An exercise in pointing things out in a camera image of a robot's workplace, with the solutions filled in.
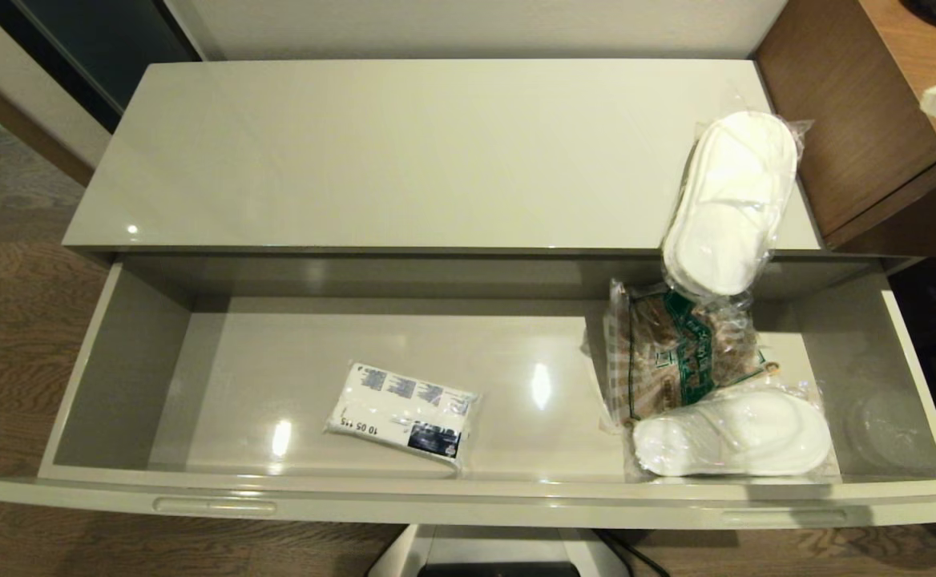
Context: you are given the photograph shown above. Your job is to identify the white slippers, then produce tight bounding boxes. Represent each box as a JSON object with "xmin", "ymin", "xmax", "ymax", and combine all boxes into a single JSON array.
[
  {"xmin": 631, "ymin": 385, "xmax": 837, "ymax": 482},
  {"xmin": 660, "ymin": 111, "xmax": 815, "ymax": 304}
]

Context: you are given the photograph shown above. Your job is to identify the white tissue pack blue print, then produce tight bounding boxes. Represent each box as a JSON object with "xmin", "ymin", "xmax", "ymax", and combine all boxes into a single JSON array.
[{"xmin": 325, "ymin": 362, "xmax": 481, "ymax": 470}]

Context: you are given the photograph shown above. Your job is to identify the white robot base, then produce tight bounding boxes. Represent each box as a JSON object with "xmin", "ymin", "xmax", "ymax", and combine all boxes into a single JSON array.
[{"xmin": 368, "ymin": 525, "xmax": 629, "ymax": 577}]

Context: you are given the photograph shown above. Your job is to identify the open grey drawer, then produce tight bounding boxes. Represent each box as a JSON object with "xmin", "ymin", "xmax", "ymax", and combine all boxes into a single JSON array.
[{"xmin": 0, "ymin": 255, "xmax": 936, "ymax": 531}]

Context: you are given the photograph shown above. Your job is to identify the brown wooden desk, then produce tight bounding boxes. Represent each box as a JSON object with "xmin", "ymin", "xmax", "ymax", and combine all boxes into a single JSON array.
[{"xmin": 752, "ymin": 0, "xmax": 936, "ymax": 259}]

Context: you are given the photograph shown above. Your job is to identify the green brown snack bag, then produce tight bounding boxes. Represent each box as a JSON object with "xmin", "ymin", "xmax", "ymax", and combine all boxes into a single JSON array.
[{"xmin": 584, "ymin": 278, "xmax": 781, "ymax": 430}]

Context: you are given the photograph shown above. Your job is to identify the white slippers in flat bag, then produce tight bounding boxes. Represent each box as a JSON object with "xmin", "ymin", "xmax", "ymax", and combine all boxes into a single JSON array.
[{"xmin": 631, "ymin": 385, "xmax": 837, "ymax": 482}]

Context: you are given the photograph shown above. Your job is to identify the glossy grey cabinet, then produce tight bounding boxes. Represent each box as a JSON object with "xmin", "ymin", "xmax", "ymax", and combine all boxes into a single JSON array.
[{"xmin": 63, "ymin": 59, "xmax": 920, "ymax": 275}]

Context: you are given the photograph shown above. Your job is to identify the dark glass door panel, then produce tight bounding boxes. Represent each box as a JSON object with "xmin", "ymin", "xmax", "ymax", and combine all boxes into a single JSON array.
[{"xmin": 0, "ymin": 0, "xmax": 203, "ymax": 135}]

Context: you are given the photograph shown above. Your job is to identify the brown wooden baseboard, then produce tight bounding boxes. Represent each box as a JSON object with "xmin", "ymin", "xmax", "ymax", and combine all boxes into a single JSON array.
[{"xmin": 0, "ymin": 56, "xmax": 99, "ymax": 190}]

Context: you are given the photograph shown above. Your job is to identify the black floor cable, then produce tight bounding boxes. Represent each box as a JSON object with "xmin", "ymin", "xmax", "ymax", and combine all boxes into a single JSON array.
[{"xmin": 592, "ymin": 527, "xmax": 669, "ymax": 577}]

